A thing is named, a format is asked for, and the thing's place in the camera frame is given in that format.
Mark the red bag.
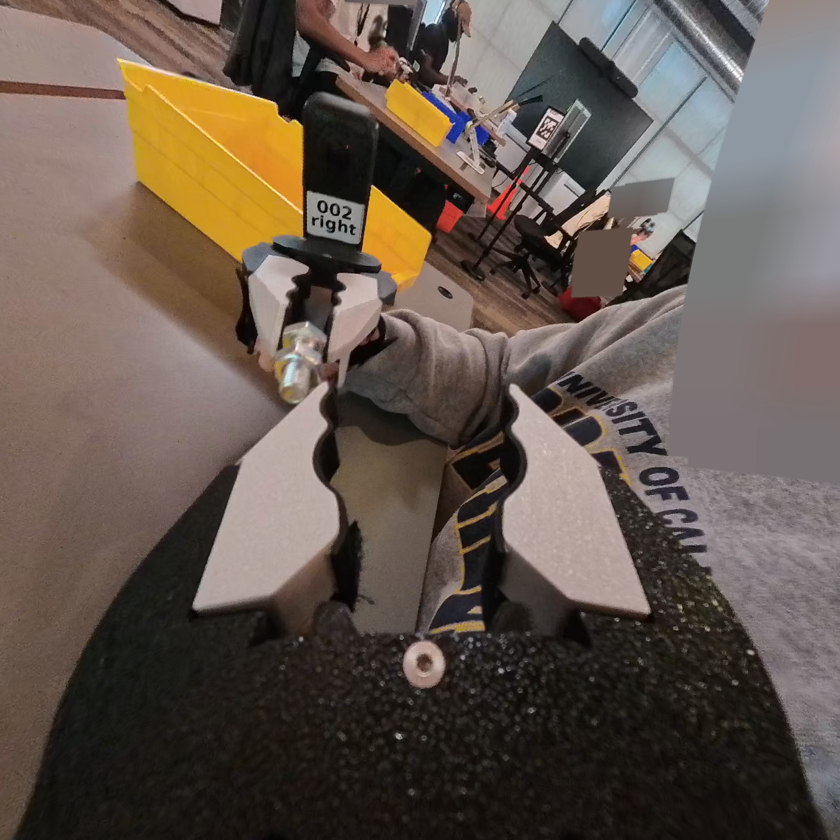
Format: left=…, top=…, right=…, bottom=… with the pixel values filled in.
left=558, top=289, right=605, bottom=322

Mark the large yellow plastic bin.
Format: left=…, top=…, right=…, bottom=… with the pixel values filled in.
left=118, top=58, right=433, bottom=290

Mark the small yellow bin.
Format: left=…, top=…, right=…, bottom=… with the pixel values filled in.
left=385, top=80, right=454, bottom=147

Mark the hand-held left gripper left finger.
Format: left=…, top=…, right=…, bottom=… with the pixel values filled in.
left=192, top=382, right=366, bottom=635

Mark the black video bar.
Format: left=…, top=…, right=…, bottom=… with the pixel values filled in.
left=581, top=37, right=637, bottom=98

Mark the silver hex bolt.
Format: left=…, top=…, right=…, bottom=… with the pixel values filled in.
left=281, top=320, right=327, bottom=368

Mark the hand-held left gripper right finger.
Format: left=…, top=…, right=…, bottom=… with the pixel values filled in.
left=482, top=384, right=653, bottom=635

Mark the person's right forearm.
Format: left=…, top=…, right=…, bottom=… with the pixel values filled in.
left=344, top=285, right=686, bottom=447

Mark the background work table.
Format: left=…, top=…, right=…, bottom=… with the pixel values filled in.
left=338, top=72, right=500, bottom=204

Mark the black jacket on chair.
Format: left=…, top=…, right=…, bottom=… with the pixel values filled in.
left=223, top=0, right=303, bottom=93

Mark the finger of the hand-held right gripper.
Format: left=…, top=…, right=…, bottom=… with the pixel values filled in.
left=325, top=272, right=386, bottom=386
left=248, top=258, right=309, bottom=370

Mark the blue plastic bin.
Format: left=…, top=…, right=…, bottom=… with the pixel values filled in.
left=420, top=92, right=490, bottom=144

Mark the black office chair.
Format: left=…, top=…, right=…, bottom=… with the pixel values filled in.
left=492, top=190, right=611, bottom=299

